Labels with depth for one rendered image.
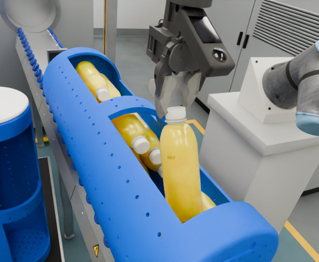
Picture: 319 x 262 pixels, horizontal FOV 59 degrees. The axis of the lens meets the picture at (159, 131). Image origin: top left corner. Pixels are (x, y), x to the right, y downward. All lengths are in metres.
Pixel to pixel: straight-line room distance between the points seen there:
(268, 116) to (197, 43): 0.56
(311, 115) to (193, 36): 0.43
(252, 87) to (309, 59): 0.20
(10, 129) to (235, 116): 0.75
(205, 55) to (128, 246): 0.34
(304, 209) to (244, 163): 1.63
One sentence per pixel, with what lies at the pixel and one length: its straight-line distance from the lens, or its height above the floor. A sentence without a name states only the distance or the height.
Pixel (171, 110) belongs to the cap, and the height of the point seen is 1.34.
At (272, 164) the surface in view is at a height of 1.06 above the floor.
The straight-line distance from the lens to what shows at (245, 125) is 0.91.
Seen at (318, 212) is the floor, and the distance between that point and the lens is 2.60.
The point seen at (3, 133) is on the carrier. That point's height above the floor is 0.99.
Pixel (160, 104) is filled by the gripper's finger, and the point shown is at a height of 1.35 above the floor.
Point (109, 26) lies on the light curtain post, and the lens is 1.73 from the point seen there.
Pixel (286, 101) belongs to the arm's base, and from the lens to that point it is 0.95.
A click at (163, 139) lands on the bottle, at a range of 0.52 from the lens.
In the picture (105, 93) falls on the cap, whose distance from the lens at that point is 0.91.
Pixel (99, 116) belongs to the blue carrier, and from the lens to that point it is 0.71.
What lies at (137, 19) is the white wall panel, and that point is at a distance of 5.83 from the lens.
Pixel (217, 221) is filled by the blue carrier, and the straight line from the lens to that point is 0.47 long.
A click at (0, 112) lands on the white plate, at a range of 1.11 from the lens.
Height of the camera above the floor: 1.58
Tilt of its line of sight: 33 degrees down
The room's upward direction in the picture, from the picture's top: 8 degrees clockwise
